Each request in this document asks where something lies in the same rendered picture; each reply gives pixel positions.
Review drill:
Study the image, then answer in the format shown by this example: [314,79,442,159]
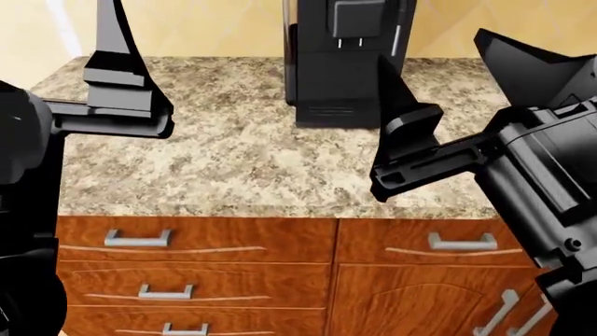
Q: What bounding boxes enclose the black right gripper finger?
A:
[472,28,597,110]
[377,53,445,166]

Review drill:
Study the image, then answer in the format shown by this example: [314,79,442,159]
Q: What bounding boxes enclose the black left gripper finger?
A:
[83,0,170,119]

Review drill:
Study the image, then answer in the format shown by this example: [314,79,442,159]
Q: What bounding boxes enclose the short wooden drawer front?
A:
[334,217,538,268]

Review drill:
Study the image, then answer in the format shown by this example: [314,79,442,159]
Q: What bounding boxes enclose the wooden cabinet door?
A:
[325,263,542,336]
[501,277,561,336]

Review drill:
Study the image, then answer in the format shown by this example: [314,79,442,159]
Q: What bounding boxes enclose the wide wooden drawer front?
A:
[62,305,328,336]
[58,260,333,310]
[56,216,338,264]

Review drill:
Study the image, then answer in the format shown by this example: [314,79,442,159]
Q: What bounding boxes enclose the black coffee machine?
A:
[281,0,419,130]

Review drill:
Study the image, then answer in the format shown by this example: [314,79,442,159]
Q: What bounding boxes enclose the grey metal drawer handle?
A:
[104,228,174,248]
[137,283,195,301]
[427,231,499,252]
[161,322,210,336]

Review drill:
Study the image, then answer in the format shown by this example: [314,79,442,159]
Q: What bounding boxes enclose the grey metal door handle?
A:
[472,288,520,336]
[507,295,552,336]

